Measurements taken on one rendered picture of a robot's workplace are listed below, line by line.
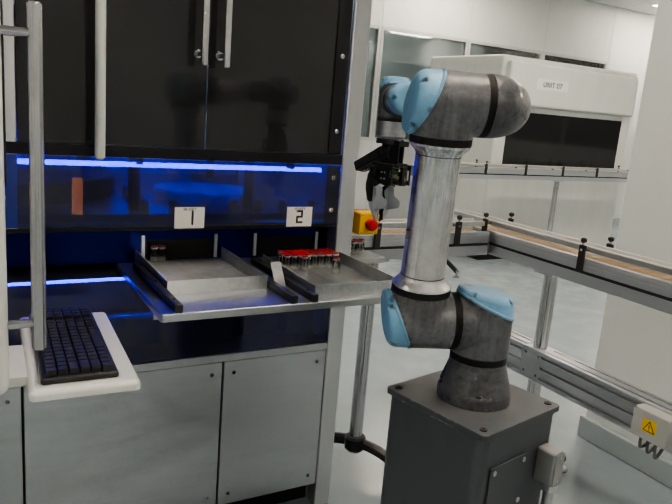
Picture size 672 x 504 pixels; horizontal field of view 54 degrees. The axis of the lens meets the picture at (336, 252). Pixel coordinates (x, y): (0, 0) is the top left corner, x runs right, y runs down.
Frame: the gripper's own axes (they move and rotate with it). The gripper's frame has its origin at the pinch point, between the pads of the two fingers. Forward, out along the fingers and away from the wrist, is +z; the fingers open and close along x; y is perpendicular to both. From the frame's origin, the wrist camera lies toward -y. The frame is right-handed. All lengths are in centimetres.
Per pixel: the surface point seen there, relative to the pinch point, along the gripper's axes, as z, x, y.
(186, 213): 5, -34, -40
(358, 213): 4.7, 21.6, -29.8
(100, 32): -39, -60, -38
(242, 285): 19.5, -31.8, -13.9
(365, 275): 19.8, 8.9, -11.3
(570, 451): 106, 133, -2
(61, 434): 66, -64, -48
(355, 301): 21.4, -9.8, 4.9
